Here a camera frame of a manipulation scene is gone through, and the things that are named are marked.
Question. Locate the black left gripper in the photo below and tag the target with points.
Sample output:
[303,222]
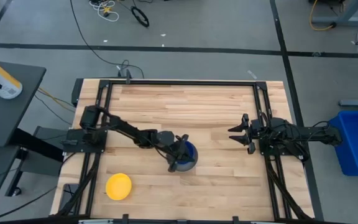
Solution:
[168,143]

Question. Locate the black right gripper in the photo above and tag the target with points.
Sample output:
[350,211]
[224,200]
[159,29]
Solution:
[253,130]

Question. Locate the dark blue bowl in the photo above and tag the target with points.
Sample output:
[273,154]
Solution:
[192,149]

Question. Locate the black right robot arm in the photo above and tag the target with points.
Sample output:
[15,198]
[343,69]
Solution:
[297,133]

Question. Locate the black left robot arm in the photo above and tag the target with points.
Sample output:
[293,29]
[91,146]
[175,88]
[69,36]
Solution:
[126,129]

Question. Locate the grey bowl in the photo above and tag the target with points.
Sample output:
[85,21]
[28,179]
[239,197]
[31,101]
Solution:
[189,167]

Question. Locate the yellow bowl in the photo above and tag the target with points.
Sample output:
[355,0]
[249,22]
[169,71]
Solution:
[118,186]

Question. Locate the blue plastic bin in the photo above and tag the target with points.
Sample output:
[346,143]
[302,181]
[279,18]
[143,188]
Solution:
[357,143]

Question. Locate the grey floor bar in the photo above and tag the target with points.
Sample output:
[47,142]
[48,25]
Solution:
[357,103]

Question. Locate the black flat device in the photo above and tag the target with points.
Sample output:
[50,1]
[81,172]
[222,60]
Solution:
[68,196]

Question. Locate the black box at table edge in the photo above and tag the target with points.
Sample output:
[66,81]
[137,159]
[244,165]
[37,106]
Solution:
[77,91]

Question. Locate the black stand base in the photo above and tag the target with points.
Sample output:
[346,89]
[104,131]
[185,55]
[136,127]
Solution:
[42,149]

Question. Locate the grey desk leg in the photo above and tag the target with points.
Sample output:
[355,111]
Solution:
[346,19]

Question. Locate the dark grey side table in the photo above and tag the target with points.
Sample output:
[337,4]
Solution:
[8,109]

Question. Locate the white and yellow canister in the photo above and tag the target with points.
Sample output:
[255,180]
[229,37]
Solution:
[2,79]

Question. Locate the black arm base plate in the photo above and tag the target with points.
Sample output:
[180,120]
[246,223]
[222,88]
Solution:
[275,151]
[73,146]

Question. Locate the black metal table frame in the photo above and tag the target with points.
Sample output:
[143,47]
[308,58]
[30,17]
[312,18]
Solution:
[182,82]

